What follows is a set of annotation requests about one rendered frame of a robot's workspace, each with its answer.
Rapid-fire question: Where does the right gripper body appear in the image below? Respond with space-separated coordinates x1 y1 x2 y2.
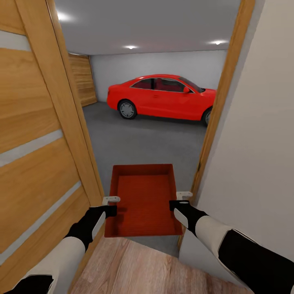
169 200 179 211

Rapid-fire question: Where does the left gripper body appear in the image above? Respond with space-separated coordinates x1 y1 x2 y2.
104 205 117 218

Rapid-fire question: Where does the storage box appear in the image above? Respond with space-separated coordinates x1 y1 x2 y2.
104 164 183 238

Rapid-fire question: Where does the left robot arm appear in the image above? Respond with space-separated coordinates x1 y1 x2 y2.
4 196 120 294

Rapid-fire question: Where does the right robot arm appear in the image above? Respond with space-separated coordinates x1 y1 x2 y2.
169 191 294 294

